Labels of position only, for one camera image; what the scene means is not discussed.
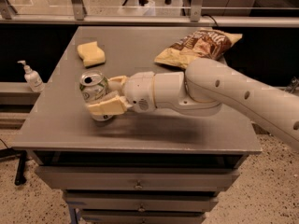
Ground black stand leg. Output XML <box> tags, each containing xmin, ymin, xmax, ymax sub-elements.
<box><xmin>0</xmin><ymin>148</ymin><xmax>27</xmax><ymax>186</ymax></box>

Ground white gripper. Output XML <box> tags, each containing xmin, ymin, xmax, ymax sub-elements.
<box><xmin>86</xmin><ymin>72</ymin><xmax>156</xmax><ymax>115</ymax></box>

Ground yellow sponge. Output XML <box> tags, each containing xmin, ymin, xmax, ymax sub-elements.
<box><xmin>77</xmin><ymin>41</ymin><xmax>106</xmax><ymax>67</ymax></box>

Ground grey drawer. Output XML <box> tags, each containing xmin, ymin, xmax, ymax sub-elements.
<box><xmin>81</xmin><ymin>211</ymin><xmax>206</xmax><ymax>224</ymax></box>
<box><xmin>36</xmin><ymin>166</ymin><xmax>239</xmax><ymax>191</ymax></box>
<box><xmin>63</xmin><ymin>192</ymin><xmax>218</xmax><ymax>212</ymax></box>

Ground white pump sanitizer bottle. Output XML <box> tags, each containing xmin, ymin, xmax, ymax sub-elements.
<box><xmin>18</xmin><ymin>61</ymin><xmax>45</xmax><ymax>92</ymax></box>

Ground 7up soda can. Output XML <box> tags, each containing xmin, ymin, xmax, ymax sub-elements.
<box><xmin>79</xmin><ymin>70</ymin><xmax>109</xmax><ymax>103</ymax></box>

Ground bottom grey drawer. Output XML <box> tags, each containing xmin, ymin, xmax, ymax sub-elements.
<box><xmin>81</xmin><ymin>211</ymin><xmax>206</xmax><ymax>224</ymax></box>

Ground metal railing frame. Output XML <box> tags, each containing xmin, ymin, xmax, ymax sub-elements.
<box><xmin>1</xmin><ymin>0</ymin><xmax>299</xmax><ymax>28</ymax></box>

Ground middle grey drawer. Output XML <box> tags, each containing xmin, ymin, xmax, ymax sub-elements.
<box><xmin>63</xmin><ymin>192</ymin><xmax>218</xmax><ymax>212</ymax></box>

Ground grey drawer cabinet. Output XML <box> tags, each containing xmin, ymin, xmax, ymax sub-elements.
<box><xmin>13</xmin><ymin>26</ymin><xmax>262</xmax><ymax>214</ymax></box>

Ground brown chip bag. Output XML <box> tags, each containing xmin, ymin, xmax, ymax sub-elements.
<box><xmin>154</xmin><ymin>28</ymin><xmax>243</xmax><ymax>69</ymax></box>

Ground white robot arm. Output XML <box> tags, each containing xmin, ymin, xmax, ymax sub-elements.
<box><xmin>86</xmin><ymin>58</ymin><xmax>299</xmax><ymax>149</ymax></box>

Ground top grey drawer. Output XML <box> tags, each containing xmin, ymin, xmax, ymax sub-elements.
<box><xmin>36</xmin><ymin>166</ymin><xmax>239</xmax><ymax>191</ymax></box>

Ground black cable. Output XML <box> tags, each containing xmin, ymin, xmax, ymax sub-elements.
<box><xmin>201</xmin><ymin>14</ymin><xmax>220</xmax><ymax>28</ymax></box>

